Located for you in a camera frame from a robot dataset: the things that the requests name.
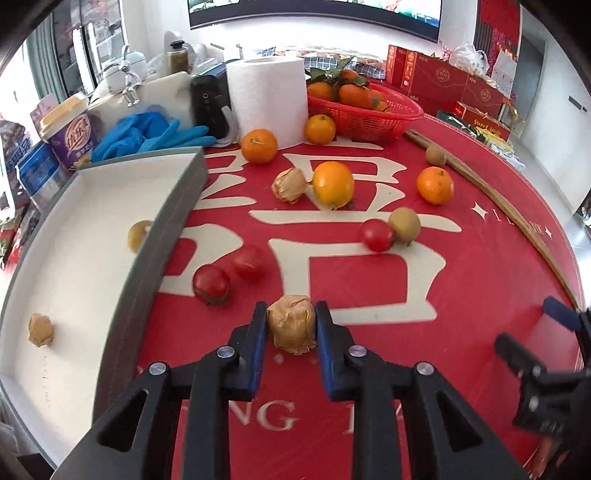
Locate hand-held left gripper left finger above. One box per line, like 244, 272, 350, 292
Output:
51, 301, 269, 480

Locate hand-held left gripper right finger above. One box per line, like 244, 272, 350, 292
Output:
314, 300, 532, 480

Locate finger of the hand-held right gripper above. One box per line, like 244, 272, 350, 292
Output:
542, 296, 591, 352
494, 332, 573, 432

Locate tan husked groundcherry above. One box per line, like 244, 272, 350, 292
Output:
267, 295, 318, 355
271, 167, 308, 204
28, 314, 54, 347

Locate red tomato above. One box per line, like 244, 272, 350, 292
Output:
361, 219, 395, 253
192, 264, 230, 305
232, 246, 267, 280

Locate large yellow orange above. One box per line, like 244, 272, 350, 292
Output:
312, 161, 355, 208

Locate orange tangerine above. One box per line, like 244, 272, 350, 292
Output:
416, 166, 455, 205
241, 129, 279, 164
305, 114, 337, 145

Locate grey tray with white inside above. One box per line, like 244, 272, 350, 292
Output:
0, 147, 209, 467

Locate red printed tablecloth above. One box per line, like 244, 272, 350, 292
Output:
134, 113, 587, 480

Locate long wooden stick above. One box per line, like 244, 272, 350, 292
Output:
405, 128, 580, 308

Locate small yellow-brown fruit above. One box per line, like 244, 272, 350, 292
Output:
127, 220, 153, 253

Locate red gift box gold print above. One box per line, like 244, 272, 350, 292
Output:
454, 102, 512, 141

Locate red plastic basket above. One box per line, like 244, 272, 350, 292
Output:
307, 82, 424, 141

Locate pair of blue rubber gloves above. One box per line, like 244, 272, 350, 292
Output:
91, 113, 217, 162

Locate pile of leafy tangerines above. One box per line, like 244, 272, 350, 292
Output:
307, 58, 393, 114

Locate black electronic device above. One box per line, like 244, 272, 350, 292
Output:
190, 74, 237, 146

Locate clear plastic bag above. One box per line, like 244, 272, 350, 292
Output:
448, 44, 490, 77

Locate white paper towel roll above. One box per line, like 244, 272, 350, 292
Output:
225, 56, 309, 146

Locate purple drink cup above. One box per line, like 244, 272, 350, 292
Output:
38, 92, 100, 174

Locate blue tin can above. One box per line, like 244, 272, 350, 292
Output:
18, 143, 63, 208

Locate plaid cloth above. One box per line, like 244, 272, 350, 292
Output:
259, 46, 386, 79

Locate dark glass bottle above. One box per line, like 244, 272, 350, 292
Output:
168, 41, 192, 75

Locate glass door cabinet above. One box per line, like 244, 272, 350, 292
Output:
28, 0, 125, 100

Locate red wall hanging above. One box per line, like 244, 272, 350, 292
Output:
478, 0, 520, 51

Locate wall television screen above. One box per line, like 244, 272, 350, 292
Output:
187, 0, 444, 44

